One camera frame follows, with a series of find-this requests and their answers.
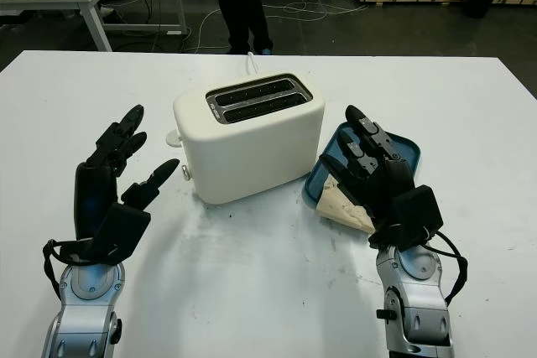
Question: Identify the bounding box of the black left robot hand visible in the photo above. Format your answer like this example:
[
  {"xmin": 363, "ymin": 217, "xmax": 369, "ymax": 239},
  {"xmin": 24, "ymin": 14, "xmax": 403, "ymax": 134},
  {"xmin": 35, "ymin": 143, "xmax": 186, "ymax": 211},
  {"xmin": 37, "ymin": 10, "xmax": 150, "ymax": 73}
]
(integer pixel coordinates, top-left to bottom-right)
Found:
[{"xmin": 74, "ymin": 104, "xmax": 181, "ymax": 250}]

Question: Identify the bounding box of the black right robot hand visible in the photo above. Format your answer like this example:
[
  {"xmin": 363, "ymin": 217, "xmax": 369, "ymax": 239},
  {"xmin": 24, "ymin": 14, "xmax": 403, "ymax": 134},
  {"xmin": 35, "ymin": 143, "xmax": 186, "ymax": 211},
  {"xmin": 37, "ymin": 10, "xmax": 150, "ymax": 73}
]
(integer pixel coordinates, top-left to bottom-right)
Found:
[{"xmin": 319, "ymin": 104, "xmax": 419, "ymax": 236}]

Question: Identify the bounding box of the white bread slice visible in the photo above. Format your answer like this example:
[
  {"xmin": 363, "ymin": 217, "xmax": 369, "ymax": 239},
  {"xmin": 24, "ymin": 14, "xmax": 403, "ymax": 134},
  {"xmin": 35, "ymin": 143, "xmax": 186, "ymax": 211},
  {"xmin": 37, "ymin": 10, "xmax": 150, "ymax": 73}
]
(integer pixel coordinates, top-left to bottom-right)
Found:
[{"xmin": 316, "ymin": 173, "xmax": 377, "ymax": 233}]

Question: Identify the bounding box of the blue plastic tray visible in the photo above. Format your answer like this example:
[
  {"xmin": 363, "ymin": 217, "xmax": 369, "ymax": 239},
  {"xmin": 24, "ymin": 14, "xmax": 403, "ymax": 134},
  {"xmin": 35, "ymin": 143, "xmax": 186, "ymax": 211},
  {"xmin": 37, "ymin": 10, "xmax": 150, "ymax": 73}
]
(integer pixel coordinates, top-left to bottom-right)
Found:
[{"xmin": 301, "ymin": 121, "xmax": 423, "ymax": 212}]

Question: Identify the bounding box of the cream two-slot toaster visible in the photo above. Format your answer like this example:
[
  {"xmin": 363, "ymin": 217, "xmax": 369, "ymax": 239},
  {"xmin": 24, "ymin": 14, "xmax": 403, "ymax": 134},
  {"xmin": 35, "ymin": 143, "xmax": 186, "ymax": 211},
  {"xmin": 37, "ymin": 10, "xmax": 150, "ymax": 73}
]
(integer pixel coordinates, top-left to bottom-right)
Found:
[{"xmin": 172, "ymin": 72, "xmax": 326, "ymax": 205}]

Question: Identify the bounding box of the standing person in black trousers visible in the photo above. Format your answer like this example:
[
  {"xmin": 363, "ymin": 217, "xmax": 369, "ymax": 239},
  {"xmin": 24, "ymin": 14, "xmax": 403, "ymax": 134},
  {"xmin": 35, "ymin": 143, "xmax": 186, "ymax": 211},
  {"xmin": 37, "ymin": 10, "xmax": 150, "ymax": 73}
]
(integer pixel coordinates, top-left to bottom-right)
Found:
[{"xmin": 209, "ymin": 0, "xmax": 274, "ymax": 55}]

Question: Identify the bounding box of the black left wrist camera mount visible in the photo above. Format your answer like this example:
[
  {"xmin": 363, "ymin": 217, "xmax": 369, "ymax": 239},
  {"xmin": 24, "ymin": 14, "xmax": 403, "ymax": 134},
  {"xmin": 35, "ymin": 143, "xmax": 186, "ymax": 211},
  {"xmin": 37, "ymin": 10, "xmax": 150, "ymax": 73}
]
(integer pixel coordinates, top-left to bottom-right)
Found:
[{"xmin": 89, "ymin": 201, "xmax": 152, "ymax": 267}]

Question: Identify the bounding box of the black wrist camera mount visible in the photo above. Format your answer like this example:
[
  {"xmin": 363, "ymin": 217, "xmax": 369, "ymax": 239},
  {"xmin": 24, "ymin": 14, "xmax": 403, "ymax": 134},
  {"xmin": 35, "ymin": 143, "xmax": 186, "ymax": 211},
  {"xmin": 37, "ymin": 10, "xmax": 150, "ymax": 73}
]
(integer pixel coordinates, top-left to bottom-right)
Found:
[
  {"xmin": 393, "ymin": 184, "xmax": 445, "ymax": 252},
  {"xmin": 89, "ymin": 201, "xmax": 152, "ymax": 267}
]

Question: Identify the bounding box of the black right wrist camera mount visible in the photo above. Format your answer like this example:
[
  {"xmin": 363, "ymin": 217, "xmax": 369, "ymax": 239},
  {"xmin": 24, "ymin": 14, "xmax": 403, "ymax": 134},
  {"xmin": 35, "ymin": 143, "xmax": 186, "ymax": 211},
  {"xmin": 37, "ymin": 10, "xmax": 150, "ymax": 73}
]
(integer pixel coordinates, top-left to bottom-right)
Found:
[{"xmin": 393, "ymin": 184, "xmax": 445, "ymax": 252}]

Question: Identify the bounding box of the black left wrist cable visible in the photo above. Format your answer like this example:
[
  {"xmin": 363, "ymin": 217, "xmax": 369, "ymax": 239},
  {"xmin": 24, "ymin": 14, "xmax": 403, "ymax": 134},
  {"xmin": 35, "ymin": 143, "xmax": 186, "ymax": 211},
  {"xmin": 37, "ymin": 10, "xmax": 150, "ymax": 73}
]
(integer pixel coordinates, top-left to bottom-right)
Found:
[{"xmin": 41, "ymin": 238, "xmax": 110, "ymax": 298}]

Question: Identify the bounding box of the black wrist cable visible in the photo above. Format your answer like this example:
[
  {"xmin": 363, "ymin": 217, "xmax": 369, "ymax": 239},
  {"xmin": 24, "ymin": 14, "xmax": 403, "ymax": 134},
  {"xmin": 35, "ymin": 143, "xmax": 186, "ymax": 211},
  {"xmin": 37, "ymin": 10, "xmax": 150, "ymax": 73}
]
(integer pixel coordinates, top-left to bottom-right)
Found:
[
  {"xmin": 41, "ymin": 238, "xmax": 110, "ymax": 298},
  {"xmin": 423, "ymin": 227, "xmax": 469, "ymax": 304}
]

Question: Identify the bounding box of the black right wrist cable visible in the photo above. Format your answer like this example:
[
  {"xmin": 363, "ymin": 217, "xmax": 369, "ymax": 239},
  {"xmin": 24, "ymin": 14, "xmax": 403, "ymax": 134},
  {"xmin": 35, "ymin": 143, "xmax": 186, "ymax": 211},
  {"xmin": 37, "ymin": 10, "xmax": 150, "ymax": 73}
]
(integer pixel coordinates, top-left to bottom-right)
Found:
[{"xmin": 423, "ymin": 227, "xmax": 469, "ymax": 304}]

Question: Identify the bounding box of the white floor cable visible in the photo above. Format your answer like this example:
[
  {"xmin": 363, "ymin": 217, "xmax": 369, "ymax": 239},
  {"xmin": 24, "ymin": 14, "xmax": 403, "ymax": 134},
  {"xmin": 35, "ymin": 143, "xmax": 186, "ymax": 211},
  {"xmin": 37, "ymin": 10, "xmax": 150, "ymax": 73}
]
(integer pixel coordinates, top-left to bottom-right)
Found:
[{"xmin": 195, "ymin": 0, "xmax": 370, "ymax": 53}]

